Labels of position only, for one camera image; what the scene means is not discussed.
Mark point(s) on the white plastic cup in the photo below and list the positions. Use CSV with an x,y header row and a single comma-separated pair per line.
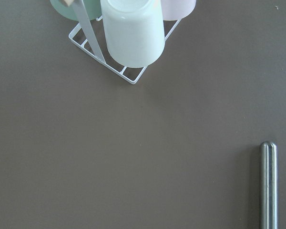
x,y
134,31

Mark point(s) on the pink plastic cup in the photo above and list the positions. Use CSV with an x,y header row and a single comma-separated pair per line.
x,y
177,9

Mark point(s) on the green plastic cup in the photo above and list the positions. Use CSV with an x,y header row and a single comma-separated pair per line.
x,y
93,8

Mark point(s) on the steel muddler rod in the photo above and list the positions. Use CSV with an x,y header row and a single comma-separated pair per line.
x,y
268,186

